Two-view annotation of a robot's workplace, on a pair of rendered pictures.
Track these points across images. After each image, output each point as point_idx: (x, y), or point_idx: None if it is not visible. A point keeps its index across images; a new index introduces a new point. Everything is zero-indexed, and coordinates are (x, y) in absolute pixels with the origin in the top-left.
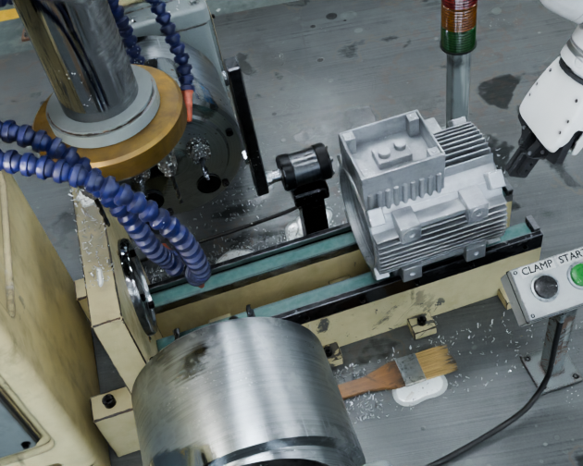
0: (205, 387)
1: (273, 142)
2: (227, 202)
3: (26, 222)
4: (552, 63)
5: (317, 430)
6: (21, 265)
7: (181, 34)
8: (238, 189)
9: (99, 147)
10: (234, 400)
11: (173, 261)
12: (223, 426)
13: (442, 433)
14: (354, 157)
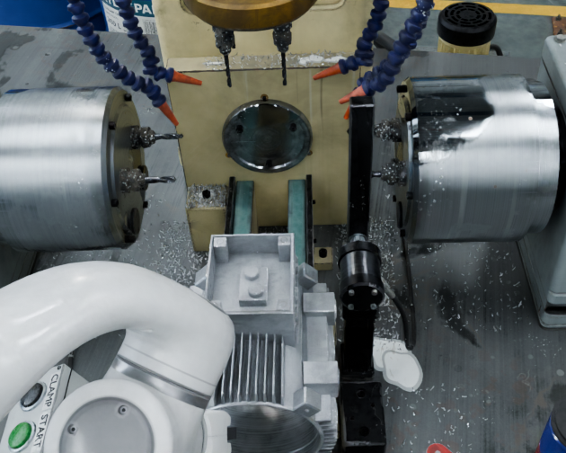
0: (57, 96)
1: (557, 360)
2: (462, 297)
3: (331, 47)
4: (207, 412)
5: None
6: (260, 31)
7: None
8: (481, 310)
9: None
10: (32, 106)
11: (145, 60)
12: (19, 100)
13: None
14: (273, 258)
